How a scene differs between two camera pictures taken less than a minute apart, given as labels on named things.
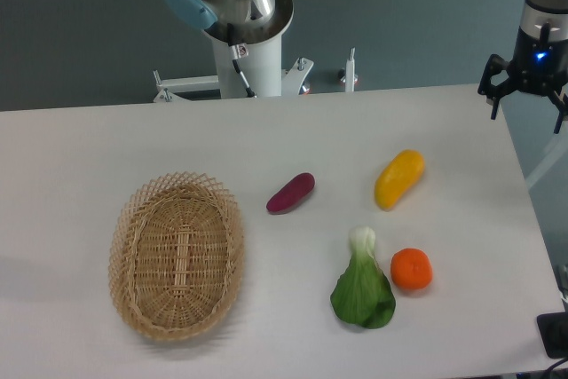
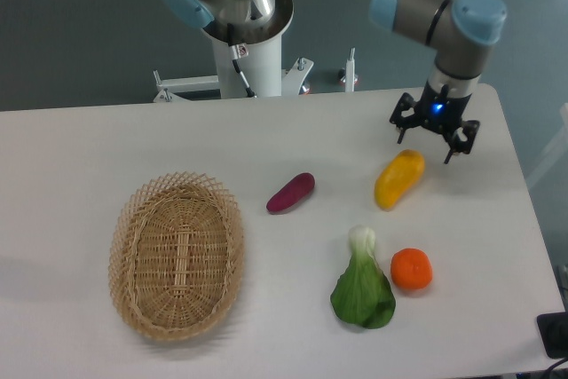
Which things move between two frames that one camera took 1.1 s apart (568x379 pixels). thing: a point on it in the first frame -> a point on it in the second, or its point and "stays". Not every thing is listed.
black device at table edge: (554, 332) stays
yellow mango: (400, 172) stays
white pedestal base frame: (294, 79) stays
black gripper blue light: (540, 65) -> (439, 114)
